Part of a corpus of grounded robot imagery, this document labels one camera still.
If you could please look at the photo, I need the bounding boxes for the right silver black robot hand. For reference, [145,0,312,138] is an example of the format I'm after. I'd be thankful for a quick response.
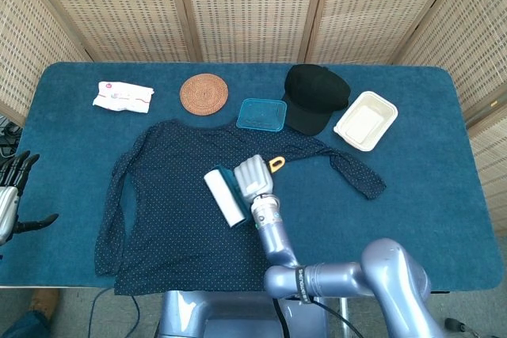
[233,154,275,203]

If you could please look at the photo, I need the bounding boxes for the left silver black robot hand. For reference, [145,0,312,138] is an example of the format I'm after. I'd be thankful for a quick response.
[0,150,59,246]

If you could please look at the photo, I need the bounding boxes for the lint roller teal handle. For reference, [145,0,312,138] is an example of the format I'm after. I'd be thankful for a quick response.
[203,154,286,230]

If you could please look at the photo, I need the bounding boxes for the blue plastic container lid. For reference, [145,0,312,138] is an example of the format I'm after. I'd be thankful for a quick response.
[235,97,288,133]

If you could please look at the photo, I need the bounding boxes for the navy polka dot shirt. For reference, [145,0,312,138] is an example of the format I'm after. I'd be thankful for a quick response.
[93,118,387,296]

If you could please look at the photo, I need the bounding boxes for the round woven rattan coaster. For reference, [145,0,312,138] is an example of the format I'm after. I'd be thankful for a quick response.
[179,73,230,116]

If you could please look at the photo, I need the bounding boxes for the black baseball cap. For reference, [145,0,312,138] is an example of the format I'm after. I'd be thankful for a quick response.
[281,63,352,136]

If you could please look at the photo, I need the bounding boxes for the brown shoe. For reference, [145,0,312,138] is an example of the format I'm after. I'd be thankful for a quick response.
[29,288,61,325]

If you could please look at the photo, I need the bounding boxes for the blue jeans leg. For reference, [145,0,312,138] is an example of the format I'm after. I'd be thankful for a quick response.
[0,309,51,338]

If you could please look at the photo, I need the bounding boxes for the cream rectangular food container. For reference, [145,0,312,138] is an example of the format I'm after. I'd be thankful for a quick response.
[333,90,399,152]

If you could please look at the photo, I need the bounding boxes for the blue-grey robot torso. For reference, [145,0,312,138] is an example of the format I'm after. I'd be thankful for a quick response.
[156,289,330,338]

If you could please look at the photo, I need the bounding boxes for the white tissue packet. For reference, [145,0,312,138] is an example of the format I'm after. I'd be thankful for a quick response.
[92,80,155,114]

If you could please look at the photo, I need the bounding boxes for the teal blue table cloth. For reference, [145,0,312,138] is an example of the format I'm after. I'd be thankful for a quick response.
[0,61,505,291]

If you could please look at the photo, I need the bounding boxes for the silver metal table leg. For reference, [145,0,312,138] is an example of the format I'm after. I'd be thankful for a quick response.
[338,298,350,338]

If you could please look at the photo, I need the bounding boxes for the bamboo folding screen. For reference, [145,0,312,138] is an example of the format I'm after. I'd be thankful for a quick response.
[0,0,507,232]

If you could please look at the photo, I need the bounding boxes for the black caster wheel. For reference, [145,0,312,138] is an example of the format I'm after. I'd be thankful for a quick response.
[444,317,472,333]

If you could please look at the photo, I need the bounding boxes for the black cable bundle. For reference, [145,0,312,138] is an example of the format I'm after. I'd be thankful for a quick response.
[0,116,21,159]

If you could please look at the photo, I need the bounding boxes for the thick black torso cable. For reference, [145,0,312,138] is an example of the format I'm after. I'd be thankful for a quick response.
[272,297,292,338]

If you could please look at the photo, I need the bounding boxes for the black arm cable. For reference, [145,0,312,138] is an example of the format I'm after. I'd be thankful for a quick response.
[312,298,362,338]

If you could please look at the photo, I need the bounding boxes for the thin black floor cable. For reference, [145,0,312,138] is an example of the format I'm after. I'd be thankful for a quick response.
[87,287,140,338]

